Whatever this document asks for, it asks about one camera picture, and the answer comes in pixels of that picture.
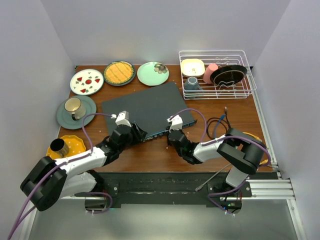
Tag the black network switch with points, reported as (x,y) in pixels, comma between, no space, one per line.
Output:
(149,108)

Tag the mint green flower plate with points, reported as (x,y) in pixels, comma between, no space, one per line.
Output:
(153,73)

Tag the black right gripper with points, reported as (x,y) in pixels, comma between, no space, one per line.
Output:
(170,141)

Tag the white wire dish rack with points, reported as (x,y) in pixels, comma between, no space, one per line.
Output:
(222,58)

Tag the yellow woven pattern plate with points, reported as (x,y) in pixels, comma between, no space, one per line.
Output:
(119,73)

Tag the cream ceramic mug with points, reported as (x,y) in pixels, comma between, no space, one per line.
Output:
(75,107)

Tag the yellow scalloped plate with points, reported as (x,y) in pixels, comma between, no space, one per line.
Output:
(75,144)

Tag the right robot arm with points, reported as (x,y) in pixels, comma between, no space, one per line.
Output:
(242,151)

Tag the grey green saucer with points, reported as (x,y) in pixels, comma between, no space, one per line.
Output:
(65,119)

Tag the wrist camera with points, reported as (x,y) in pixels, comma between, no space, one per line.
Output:
(175,123)
(123,119)

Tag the black round plate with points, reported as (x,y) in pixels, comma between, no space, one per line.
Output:
(228,75)

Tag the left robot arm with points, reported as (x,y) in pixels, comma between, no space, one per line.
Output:
(44,184)

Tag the cream square bowl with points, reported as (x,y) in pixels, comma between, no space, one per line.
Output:
(192,67)

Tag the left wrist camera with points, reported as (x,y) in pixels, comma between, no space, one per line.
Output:
(123,119)

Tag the dark bronze mug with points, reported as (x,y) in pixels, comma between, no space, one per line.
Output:
(60,147)

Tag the grey blue mug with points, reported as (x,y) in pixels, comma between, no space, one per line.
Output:
(192,84)

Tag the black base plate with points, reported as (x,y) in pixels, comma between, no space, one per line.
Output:
(163,188)

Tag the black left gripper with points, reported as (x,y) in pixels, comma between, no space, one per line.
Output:
(137,133)

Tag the white strawberry pattern plate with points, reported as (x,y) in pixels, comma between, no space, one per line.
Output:
(86,82)

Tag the pink cup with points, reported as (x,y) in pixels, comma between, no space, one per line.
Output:
(208,72)

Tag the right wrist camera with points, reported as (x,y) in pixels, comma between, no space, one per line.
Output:
(175,123)

